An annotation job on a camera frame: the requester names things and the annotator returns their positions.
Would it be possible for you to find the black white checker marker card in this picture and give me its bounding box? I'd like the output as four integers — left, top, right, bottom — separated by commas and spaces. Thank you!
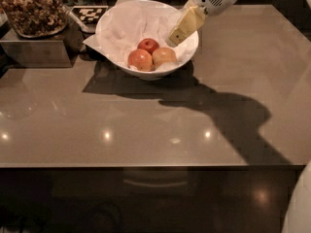
72, 6, 108, 24

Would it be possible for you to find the white ceramic bowl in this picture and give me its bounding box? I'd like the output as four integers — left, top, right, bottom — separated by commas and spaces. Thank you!
95, 0, 200, 82

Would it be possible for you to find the orange red apple left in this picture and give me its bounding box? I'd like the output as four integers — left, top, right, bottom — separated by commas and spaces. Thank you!
127, 49, 153, 72

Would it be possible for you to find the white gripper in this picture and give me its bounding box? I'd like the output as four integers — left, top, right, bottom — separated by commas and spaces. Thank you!
166, 0, 237, 48

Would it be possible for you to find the dark red apple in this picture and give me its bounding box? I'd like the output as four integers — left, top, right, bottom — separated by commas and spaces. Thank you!
137, 38, 159, 54

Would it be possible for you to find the white paper liner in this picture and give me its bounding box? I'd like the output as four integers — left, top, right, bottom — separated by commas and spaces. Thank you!
83, 0, 196, 72

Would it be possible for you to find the yellow orange apple right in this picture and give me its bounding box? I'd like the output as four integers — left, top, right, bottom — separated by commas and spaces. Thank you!
153, 48, 177, 69

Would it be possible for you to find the glass jar of granola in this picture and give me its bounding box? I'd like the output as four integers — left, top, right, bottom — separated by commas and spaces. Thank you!
0, 0, 67, 39

